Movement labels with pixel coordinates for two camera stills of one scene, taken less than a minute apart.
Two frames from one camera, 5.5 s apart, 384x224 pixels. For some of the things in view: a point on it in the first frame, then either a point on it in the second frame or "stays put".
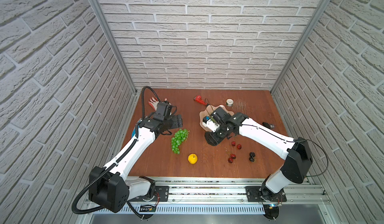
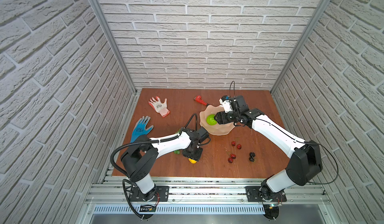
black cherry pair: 251,158 stays put
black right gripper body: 221,131 -> 231,117
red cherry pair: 239,146 stays put
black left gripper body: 175,121 -> 195,153
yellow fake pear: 192,158 stays put
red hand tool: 198,98 stays put
